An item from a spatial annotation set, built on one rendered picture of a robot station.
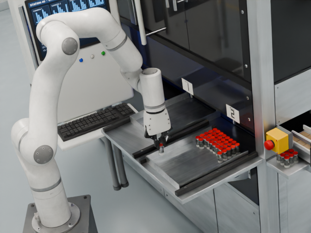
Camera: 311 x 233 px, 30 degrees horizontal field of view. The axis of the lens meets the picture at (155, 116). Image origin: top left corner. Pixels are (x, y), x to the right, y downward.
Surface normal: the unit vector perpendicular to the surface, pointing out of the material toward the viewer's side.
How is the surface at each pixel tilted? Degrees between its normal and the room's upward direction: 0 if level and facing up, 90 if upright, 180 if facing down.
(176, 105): 0
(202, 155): 0
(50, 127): 71
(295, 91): 90
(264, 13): 90
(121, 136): 0
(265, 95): 90
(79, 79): 90
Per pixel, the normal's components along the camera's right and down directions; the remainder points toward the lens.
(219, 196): -0.84, 0.37
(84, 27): -0.29, 0.62
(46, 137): 0.59, -0.09
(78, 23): -0.44, 0.47
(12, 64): -0.14, -0.85
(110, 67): 0.43, 0.41
